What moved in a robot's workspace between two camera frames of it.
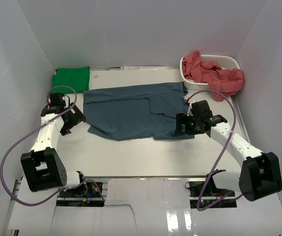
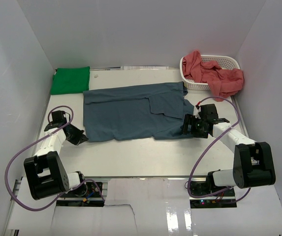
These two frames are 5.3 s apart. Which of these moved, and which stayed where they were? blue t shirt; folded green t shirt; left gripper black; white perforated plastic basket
Moved: left gripper black
Stayed: white perforated plastic basket; blue t shirt; folded green t shirt
